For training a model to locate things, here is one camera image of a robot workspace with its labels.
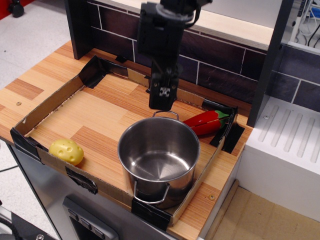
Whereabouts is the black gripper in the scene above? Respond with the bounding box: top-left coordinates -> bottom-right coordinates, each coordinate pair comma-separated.
137,1 -> 187,111

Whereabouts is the stainless steel pot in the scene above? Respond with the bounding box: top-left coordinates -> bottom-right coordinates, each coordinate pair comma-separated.
117,110 -> 201,209

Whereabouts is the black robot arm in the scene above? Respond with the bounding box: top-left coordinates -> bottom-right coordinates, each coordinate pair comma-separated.
137,0 -> 210,111

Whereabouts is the cardboard fence with black tape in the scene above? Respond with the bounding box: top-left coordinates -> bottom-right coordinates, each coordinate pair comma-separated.
10,56 -> 249,228

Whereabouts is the red toy chili pepper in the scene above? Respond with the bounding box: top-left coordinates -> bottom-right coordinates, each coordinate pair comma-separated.
183,110 -> 230,136

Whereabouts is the yellow toy potato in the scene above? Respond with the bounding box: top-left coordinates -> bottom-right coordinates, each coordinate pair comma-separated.
48,139 -> 84,166

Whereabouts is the white ribbed sink drainer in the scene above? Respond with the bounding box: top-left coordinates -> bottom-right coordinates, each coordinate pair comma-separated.
236,97 -> 320,221

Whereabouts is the grey oven control panel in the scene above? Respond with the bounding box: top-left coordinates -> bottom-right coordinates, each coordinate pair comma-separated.
62,197 -> 120,240

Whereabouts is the black caster wheel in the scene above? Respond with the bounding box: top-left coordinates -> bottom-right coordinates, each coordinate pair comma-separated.
8,0 -> 25,18

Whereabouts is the dark grey right upright post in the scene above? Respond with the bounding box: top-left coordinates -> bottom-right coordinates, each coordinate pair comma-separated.
247,0 -> 297,127

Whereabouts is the dark grey upright post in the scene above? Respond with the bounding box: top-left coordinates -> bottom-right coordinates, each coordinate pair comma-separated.
64,0 -> 94,60
247,0 -> 297,127

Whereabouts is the dark grey left upright post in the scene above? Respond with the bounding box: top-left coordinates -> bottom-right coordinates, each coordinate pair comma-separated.
64,0 -> 94,60

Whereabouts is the black cable bundle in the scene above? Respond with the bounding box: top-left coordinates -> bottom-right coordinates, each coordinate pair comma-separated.
0,214 -> 21,240

